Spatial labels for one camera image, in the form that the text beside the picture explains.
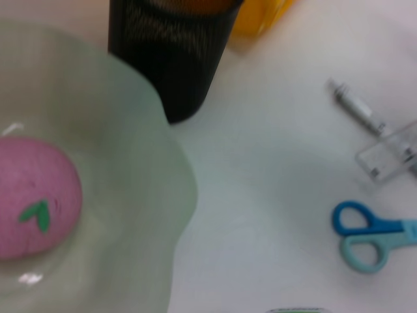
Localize clear water bottle green label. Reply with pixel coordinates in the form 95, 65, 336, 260
265, 306, 326, 313

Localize pink toy peach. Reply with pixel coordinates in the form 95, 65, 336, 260
0, 136, 83, 261

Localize silver pen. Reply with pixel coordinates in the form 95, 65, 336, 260
327, 78, 417, 179

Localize transparent plastic ruler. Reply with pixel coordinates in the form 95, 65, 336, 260
354, 121, 417, 183

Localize green glass fruit plate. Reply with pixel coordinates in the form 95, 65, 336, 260
0, 19, 199, 313

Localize black mesh pen holder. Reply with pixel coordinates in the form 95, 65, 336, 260
108, 0, 244, 125

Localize yellow plastic bin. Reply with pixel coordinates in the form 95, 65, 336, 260
227, 0, 296, 38

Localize blue scissors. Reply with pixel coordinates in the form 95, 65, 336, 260
331, 200, 417, 274

